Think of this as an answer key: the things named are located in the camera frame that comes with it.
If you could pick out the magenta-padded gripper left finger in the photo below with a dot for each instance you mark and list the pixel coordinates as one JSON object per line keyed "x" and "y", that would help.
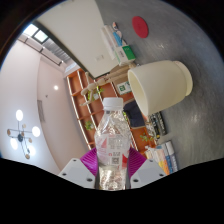
{"x": 75, "y": 171}

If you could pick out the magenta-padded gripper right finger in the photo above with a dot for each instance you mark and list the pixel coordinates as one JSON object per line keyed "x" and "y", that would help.
{"x": 148, "y": 171}

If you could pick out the clear plastic water bottle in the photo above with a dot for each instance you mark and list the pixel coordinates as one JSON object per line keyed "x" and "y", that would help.
{"x": 112, "y": 143}

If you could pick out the stack of dark books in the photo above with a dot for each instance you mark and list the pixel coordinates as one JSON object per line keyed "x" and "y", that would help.
{"x": 158, "y": 123}

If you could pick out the chair with dark jacket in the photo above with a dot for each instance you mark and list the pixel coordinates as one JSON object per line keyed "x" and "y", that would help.
{"x": 135, "y": 115}

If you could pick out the wooden shelf unit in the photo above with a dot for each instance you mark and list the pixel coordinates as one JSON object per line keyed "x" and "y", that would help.
{"x": 83, "y": 113}

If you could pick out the multi-bulb ceiling lamp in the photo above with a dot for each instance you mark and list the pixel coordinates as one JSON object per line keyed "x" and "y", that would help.
{"x": 21, "y": 133}

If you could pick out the recessed ceiling downlight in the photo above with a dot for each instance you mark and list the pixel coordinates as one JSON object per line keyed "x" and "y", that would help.
{"x": 55, "y": 87}

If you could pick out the tall green-white carton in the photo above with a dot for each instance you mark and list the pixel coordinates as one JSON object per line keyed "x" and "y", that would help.
{"x": 124, "y": 87}

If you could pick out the green-white box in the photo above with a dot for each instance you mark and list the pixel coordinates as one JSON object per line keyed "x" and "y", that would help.
{"x": 125, "y": 55}

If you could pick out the grey curtain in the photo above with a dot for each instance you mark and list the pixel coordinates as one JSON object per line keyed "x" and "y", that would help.
{"x": 53, "y": 51}

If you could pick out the white tissue box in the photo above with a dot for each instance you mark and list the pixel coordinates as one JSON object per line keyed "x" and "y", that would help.
{"x": 108, "y": 41}

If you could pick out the small colourful oval badge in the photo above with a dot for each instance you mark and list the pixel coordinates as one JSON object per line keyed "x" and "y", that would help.
{"x": 116, "y": 31}

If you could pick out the window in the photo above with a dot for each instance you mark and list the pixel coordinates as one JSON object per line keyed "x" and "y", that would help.
{"x": 35, "y": 33}

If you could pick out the flat round red coaster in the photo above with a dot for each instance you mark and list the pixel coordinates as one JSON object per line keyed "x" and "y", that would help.
{"x": 140, "y": 27}

